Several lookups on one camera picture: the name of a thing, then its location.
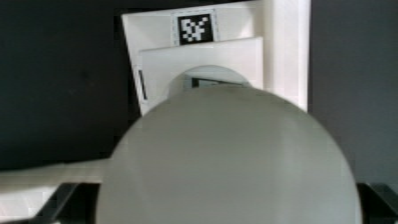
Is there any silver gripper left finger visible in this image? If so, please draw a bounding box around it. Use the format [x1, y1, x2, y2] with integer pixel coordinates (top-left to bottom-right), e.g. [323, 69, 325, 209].
[28, 183, 99, 224]

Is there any white lamp bulb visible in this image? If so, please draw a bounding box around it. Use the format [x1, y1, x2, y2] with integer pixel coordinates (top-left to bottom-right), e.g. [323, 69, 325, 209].
[96, 85, 362, 224]

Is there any white U-shaped fence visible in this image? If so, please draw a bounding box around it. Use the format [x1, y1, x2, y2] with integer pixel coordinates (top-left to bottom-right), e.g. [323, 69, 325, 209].
[0, 0, 311, 224]

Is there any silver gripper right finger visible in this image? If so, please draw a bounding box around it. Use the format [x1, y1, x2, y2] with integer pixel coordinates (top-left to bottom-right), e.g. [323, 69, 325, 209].
[357, 183, 398, 224]

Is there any white lamp base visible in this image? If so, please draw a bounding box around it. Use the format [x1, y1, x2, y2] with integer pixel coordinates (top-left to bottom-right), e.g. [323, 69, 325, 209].
[123, 0, 272, 112]

